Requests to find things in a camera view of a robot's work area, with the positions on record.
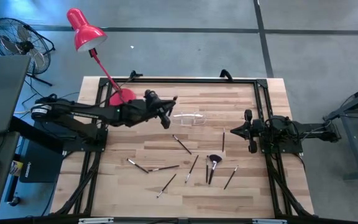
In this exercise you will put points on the black aluminium table frame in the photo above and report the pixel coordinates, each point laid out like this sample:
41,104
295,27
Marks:
182,80

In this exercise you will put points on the silver metal bracket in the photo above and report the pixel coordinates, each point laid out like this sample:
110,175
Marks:
269,221
95,221

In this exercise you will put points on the black fan makeup brush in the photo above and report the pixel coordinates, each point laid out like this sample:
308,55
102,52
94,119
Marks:
215,159

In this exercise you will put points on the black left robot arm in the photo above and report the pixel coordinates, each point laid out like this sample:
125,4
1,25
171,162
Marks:
82,112

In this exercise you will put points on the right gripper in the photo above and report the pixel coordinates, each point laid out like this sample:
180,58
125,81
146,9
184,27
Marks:
253,130

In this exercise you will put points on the black computer case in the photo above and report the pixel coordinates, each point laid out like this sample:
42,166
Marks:
42,165

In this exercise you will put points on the black caster wheel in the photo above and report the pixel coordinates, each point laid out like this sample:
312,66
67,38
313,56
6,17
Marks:
14,201

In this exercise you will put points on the yellow printed package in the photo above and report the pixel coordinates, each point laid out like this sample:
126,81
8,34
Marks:
16,168

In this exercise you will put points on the dark metal cart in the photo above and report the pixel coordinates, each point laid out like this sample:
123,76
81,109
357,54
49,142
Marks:
353,146

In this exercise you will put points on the black floor fan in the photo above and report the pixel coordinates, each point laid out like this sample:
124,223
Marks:
25,47

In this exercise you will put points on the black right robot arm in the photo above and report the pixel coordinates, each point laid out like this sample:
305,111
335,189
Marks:
309,129

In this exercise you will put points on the grey side desk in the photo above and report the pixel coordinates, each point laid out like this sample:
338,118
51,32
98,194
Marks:
2,155

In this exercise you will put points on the clear acrylic organizer box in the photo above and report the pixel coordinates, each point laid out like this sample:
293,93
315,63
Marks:
188,115

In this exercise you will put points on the black desk support bar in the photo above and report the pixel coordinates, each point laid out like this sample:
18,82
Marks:
36,134

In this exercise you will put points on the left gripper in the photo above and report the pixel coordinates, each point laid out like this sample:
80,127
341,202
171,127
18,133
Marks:
155,107

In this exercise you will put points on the dark grey monitor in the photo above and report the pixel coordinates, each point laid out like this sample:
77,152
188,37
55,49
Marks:
2,93

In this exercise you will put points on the red desk lamp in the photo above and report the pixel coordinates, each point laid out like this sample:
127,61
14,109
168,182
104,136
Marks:
85,32

